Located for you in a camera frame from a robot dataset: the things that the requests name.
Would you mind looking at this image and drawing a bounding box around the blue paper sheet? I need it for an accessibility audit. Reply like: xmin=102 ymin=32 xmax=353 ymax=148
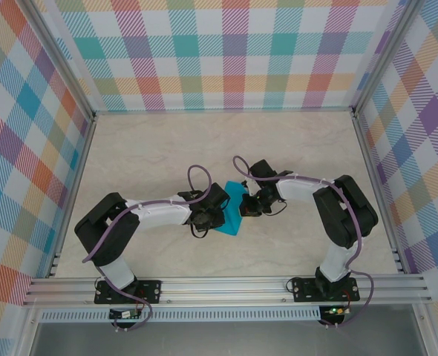
xmin=215 ymin=180 xmax=248 ymax=237

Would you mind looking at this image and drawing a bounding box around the left small circuit board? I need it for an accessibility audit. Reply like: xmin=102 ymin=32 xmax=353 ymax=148
xmin=108 ymin=309 xmax=143 ymax=321

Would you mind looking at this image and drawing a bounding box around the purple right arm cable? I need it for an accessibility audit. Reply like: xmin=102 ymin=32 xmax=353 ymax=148
xmin=232 ymin=154 xmax=375 ymax=330

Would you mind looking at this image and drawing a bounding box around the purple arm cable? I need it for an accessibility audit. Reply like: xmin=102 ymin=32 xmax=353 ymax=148
xmin=82 ymin=165 xmax=215 ymax=333
xmin=232 ymin=154 xmax=375 ymax=330

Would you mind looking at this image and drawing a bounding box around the thin black left gripper cable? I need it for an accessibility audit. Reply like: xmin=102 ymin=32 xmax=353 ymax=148
xmin=190 ymin=221 xmax=209 ymax=240

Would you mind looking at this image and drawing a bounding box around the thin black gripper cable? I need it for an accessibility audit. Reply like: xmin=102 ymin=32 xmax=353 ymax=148
xmin=265 ymin=199 xmax=286 ymax=217
xmin=190 ymin=221 xmax=209 ymax=240

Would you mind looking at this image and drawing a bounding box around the thin black right gripper cable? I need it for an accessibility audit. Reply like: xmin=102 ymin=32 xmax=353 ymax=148
xmin=265 ymin=199 xmax=286 ymax=217

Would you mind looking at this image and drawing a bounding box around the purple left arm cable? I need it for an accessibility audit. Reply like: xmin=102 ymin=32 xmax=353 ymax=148
xmin=82 ymin=165 xmax=215 ymax=333

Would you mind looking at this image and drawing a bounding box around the wide aluminium frame beam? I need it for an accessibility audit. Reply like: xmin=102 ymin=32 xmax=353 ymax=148
xmin=22 ymin=273 xmax=434 ymax=307

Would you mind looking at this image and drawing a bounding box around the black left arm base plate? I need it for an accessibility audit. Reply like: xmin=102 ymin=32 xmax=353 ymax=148
xmin=94 ymin=279 xmax=163 ymax=306

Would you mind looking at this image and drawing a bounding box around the aluminium side rail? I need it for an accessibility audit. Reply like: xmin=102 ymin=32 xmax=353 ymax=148
xmin=351 ymin=113 xmax=408 ymax=275
xmin=46 ymin=113 xmax=98 ymax=279

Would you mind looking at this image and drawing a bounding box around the slotted grey cable duct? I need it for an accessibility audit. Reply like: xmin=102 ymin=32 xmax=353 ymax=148
xmin=39 ymin=306 xmax=322 ymax=323

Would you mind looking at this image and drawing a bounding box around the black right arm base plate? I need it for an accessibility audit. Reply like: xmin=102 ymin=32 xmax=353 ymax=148
xmin=291 ymin=277 xmax=362 ymax=303

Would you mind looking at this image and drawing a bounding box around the aluminium corner post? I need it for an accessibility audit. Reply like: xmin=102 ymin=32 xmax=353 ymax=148
xmin=351 ymin=0 xmax=423 ymax=116
xmin=21 ymin=0 xmax=97 ymax=122

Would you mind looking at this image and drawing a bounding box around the aluminium frame leg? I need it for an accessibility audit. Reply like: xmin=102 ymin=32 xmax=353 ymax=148
xmin=411 ymin=303 xmax=436 ymax=356
xmin=16 ymin=306 xmax=42 ymax=356

